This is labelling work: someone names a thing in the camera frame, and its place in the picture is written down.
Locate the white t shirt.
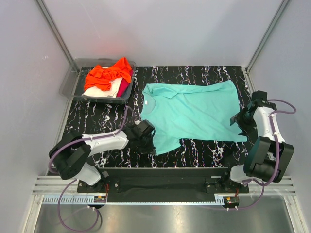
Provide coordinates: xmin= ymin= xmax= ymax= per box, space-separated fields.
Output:
xmin=82 ymin=77 xmax=122 ymax=98

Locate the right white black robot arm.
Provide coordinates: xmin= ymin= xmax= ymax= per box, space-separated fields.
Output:
xmin=220 ymin=91 xmax=294 ymax=193

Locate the aluminium frame post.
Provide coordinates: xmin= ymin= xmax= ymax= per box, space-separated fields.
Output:
xmin=245 ymin=0 xmax=292 ymax=72
xmin=35 ymin=0 xmax=74 ymax=65

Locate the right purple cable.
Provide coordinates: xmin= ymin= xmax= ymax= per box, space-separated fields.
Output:
xmin=223 ymin=99 xmax=297 ymax=211

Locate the orange t shirt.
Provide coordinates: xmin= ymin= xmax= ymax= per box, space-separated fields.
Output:
xmin=84 ymin=57 xmax=133 ymax=91

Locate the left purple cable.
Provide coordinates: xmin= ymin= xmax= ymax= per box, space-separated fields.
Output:
xmin=48 ymin=105 xmax=141 ymax=232

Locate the left aluminium frame post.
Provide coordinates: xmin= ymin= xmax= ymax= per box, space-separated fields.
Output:
xmin=35 ymin=0 xmax=74 ymax=65

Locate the aluminium front rail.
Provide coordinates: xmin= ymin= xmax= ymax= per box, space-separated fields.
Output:
xmin=32 ymin=176 xmax=296 ymax=196

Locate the black marble pattern mat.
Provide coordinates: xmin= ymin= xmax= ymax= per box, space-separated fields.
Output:
xmin=58 ymin=66 xmax=257 ymax=168

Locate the purple cable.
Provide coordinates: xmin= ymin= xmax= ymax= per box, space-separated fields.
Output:
xmin=223 ymin=99 xmax=297 ymax=211
xmin=48 ymin=105 xmax=141 ymax=232

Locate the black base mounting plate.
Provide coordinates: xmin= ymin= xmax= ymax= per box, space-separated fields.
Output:
xmin=77 ymin=168 xmax=249 ymax=198

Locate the grey slotted cable duct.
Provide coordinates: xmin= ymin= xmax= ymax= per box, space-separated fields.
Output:
xmin=43 ymin=194 xmax=228 ymax=205

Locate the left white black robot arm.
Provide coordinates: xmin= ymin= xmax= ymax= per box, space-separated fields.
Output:
xmin=49 ymin=120 xmax=156 ymax=192

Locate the right aluminium frame post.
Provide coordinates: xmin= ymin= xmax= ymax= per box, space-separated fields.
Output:
xmin=245 ymin=0 xmax=292 ymax=72

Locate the clear grey plastic bin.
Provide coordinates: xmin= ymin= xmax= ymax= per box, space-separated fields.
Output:
xmin=59 ymin=58 xmax=134 ymax=104

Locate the magenta t shirt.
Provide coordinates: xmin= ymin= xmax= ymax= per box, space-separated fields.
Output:
xmin=116 ymin=78 xmax=131 ymax=98

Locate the teal t shirt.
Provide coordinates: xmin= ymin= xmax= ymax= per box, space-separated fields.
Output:
xmin=140 ymin=80 xmax=247 ymax=155

